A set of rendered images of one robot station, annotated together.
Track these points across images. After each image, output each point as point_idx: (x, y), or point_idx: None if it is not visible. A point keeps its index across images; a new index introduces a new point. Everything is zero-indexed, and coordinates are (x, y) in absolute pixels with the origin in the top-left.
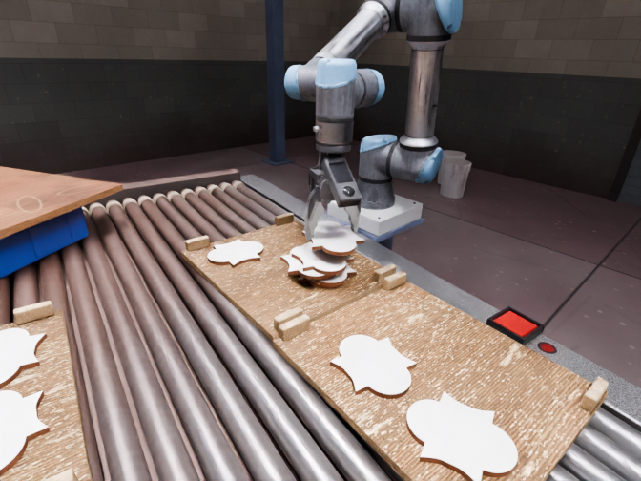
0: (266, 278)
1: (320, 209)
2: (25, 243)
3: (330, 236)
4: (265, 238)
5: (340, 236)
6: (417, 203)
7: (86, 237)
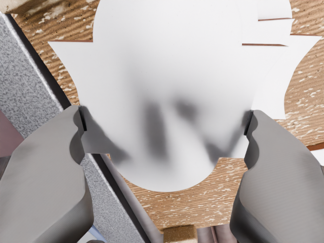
0: (308, 84)
1: (273, 208)
2: None
3: (177, 104)
4: (229, 202)
5: (141, 95)
6: None
7: None
